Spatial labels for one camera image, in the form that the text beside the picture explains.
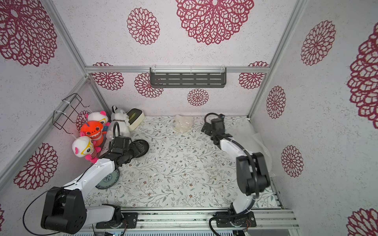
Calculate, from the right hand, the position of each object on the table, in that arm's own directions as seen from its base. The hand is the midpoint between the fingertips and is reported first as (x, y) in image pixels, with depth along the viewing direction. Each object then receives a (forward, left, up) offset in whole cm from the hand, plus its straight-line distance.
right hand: (209, 125), depth 94 cm
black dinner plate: (-10, +42, -11) cm, 45 cm away
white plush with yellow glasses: (-21, +69, +6) cm, 73 cm away
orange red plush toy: (-8, +70, +5) cm, 71 cm away
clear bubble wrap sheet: (+11, +19, -10) cm, 24 cm away
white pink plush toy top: (+2, +72, +5) cm, 72 cm away
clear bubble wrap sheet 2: (+7, -26, -16) cm, 32 cm away
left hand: (-17, +43, -4) cm, 47 cm away
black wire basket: (-8, +77, +19) cm, 80 cm away
